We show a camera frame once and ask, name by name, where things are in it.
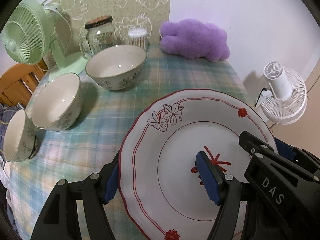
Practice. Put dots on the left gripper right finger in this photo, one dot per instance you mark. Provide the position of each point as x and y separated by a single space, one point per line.
225 191

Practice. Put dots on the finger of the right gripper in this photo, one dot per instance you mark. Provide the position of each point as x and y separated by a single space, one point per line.
252 145
287 151

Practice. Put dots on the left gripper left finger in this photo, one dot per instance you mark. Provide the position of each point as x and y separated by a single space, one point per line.
59 217

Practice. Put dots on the white plate red trim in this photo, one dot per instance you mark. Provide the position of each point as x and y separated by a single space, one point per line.
160 186

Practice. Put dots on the floral ceramic bowl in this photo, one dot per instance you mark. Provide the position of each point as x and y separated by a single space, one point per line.
59 104
20 141
117 67

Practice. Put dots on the white standing fan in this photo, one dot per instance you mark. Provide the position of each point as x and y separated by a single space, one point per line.
284 100

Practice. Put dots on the plaid tablecloth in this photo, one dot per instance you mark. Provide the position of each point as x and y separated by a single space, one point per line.
106 116

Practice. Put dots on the purple plush pillow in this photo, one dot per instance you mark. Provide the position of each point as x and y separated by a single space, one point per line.
192 39

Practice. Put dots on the blue plaid cloth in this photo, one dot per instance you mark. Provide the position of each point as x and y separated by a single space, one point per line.
6 114

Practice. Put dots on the wooden chair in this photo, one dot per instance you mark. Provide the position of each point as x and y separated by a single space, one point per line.
20 81

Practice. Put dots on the cotton swab container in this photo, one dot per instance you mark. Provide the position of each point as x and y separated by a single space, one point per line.
138 37

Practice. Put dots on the glass jar black lid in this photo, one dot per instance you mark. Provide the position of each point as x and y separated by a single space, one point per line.
100 35

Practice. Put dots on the green desk fan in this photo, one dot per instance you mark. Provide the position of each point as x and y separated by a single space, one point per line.
30 33

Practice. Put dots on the green patterned wall mat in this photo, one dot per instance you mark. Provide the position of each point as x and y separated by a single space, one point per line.
126 14

